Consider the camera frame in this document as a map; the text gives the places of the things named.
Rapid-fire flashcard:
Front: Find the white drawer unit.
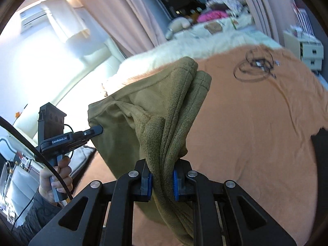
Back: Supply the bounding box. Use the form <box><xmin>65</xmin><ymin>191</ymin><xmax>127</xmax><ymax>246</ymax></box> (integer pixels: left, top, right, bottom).
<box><xmin>283</xmin><ymin>29</ymin><xmax>325</xmax><ymax>71</ymax></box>

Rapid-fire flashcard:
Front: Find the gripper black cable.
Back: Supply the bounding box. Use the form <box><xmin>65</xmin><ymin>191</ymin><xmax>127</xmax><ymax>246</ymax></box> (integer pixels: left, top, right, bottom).
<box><xmin>11</xmin><ymin>124</ymin><xmax>76</xmax><ymax>227</ymax></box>
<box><xmin>0</xmin><ymin>116</ymin><xmax>74</xmax><ymax>199</ymax></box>

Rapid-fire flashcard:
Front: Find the person's left hand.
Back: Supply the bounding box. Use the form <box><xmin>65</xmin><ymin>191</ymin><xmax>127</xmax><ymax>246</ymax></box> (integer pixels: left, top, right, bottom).
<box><xmin>38</xmin><ymin>157</ymin><xmax>74</xmax><ymax>202</ymax></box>

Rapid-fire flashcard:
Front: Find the pink curtain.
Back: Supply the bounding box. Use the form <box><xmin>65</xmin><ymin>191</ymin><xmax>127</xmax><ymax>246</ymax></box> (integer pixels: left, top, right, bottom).
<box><xmin>71</xmin><ymin>0</ymin><xmax>170</xmax><ymax>60</ymax></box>
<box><xmin>234</xmin><ymin>0</ymin><xmax>285</xmax><ymax>48</ymax></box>

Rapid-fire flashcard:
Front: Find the brown printed t-shirt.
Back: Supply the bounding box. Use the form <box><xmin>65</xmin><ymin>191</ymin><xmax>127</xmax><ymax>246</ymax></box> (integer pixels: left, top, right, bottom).
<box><xmin>87</xmin><ymin>56</ymin><xmax>213</xmax><ymax>246</ymax></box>

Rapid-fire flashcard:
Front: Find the cream bed sheet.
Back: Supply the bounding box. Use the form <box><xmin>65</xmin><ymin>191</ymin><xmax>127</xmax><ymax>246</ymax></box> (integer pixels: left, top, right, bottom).
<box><xmin>102</xmin><ymin>13</ymin><xmax>282</xmax><ymax>89</ymax></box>

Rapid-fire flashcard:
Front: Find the pile of clothes and toys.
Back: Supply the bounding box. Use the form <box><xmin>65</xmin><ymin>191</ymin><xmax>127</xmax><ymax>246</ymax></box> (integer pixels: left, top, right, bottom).
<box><xmin>205</xmin><ymin>0</ymin><xmax>251</xmax><ymax>14</ymax></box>

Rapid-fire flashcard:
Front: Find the cluttered desk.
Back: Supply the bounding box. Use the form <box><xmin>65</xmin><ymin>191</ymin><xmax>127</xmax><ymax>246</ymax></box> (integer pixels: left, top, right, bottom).
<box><xmin>0</xmin><ymin>137</ymin><xmax>43</xmax><ymax>222</ymax></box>

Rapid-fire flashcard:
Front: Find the white air conditioner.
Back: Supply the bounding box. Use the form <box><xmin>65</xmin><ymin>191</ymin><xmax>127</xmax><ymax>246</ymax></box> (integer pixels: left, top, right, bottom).
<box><xmin>19</xmin><ymin>0</ymin><xmax>91</xmax><ymax>43</ymax></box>

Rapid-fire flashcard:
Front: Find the person's left forearm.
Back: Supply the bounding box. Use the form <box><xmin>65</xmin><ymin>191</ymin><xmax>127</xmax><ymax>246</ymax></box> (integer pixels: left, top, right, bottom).
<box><xmin>11</xmin><ymin>188</ymin><xmax>63</xmax><ymax>241</ymax></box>

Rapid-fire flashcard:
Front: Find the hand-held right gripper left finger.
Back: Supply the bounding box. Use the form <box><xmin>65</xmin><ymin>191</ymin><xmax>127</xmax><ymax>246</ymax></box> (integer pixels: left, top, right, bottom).
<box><xmin>28</xmin><ymin>159</ymin><xmax>154</xmax><ymax>246</ymax></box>

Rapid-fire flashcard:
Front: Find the black cables bundle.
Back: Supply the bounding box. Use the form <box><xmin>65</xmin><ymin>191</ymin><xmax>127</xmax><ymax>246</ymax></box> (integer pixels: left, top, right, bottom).
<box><xmin>232</xmin><ymin>47</ymin><xmax>280</xmax><ymax>83</ymax></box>

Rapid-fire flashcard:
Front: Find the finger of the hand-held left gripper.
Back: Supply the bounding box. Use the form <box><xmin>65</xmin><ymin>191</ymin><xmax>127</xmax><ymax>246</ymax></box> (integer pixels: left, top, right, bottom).
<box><xmin>83</xmin><ymin>126</ymin><xmax>104</xmax><ymax>143</ymax></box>

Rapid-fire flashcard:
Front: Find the bright pink cloth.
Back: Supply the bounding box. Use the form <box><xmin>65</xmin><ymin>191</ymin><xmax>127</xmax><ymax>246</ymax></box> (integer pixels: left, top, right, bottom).
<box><xmin>197</xmin><ymin>10</ymin><xmax>229</xmax><ymax>24</ymax></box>

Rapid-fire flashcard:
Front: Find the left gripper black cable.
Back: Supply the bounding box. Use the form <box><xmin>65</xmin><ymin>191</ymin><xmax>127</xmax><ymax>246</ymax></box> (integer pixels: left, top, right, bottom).
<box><xmin>11</xmin><ymin>124</ymin><xmax>76</xmax><ymax>227</ymax></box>

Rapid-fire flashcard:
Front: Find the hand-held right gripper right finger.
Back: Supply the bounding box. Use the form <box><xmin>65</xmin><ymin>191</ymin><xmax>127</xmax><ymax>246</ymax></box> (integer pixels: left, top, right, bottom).
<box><xmin>173</xmin><ymin>159</ymin><xmax>298</xmax><ymax>246</ymax></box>

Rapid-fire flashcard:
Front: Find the plush toy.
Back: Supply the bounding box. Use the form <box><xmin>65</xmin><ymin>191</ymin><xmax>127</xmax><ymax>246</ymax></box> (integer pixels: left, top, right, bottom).
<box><xmin>165</xmin><ymin>17</ymin><xmax>193</xmax><ymax>41</ymax></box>

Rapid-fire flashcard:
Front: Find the red striped box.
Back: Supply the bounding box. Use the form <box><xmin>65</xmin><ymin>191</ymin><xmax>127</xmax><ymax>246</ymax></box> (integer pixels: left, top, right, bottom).
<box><xmin>292</xmin><ymin>4</ymin><xmax>316</xmax><ymax>37</ymax></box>

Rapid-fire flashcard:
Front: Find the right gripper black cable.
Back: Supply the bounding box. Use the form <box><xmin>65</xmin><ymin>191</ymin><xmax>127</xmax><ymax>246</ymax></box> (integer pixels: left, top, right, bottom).
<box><xmin>0</xmin><ymin>116</ymin><xmax>74</xmax><ymax>199</ymax></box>

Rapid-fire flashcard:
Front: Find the peach fleece blanket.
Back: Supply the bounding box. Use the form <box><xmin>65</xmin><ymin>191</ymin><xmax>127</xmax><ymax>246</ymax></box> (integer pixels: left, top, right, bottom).
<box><xmin>84</xmin><ymin>45</ymin><xmax>328</xmax><ymax>246</ymax></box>

